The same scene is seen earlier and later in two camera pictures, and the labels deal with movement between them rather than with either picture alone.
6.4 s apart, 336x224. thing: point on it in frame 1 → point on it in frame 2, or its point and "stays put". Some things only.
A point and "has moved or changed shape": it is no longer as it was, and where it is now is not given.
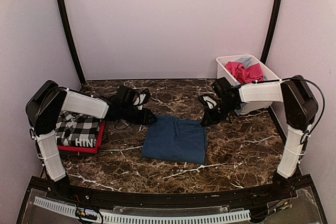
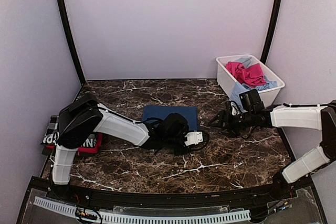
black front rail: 241,196 stays put
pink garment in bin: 243,74 stays put
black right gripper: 207,114 → 223,115
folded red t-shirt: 94,150 stays put
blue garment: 169,138 has moved or changed shape
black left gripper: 144,119 → 185,151
